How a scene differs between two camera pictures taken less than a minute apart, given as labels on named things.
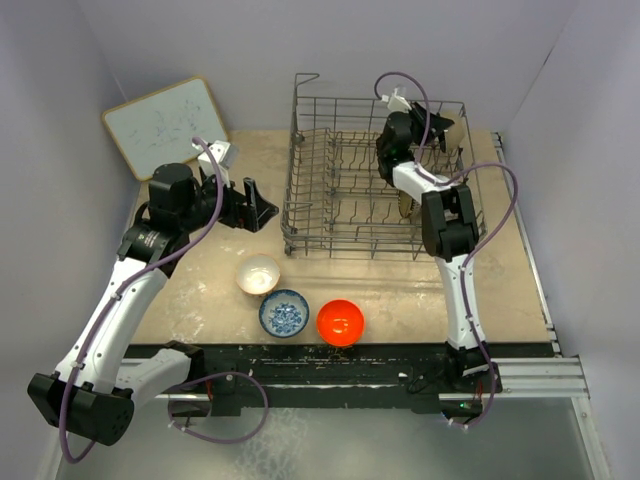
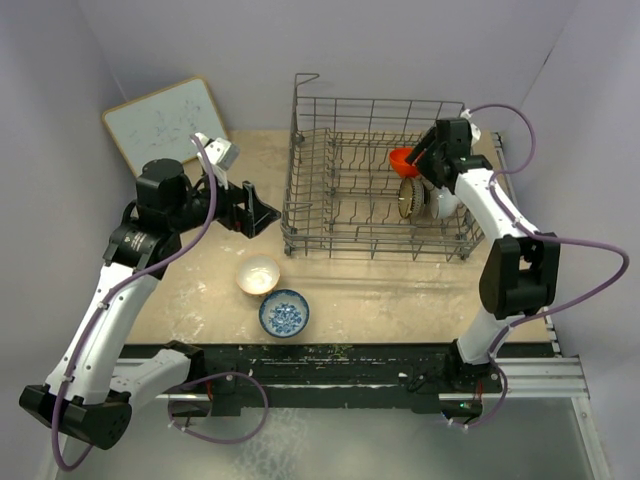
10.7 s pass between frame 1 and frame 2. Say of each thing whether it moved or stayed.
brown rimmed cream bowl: stayed
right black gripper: moved
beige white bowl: stayed
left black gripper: stayed
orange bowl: moved
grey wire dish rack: stayed
